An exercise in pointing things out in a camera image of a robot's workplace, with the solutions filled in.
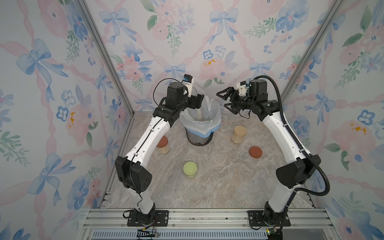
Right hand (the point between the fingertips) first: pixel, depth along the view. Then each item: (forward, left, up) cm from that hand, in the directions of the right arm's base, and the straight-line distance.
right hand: (221, 98), depth 74 cm
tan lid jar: (0, -15, -31) cm, 34 cm away
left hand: (+2, +12, +2) cm, 12 cm away
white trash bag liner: (-3, +17, -12) cm, 21 cm away
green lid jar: (-24, +16, -32) cm, 43 cm away
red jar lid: (-8, -26, -39) cm, 47 cm away
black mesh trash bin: (-4, +11, -31) cm, 33 cm away
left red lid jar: (-11, +33, -29) cm, 45 cm away
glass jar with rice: (+7, +9, -19) cm, 22 cm away
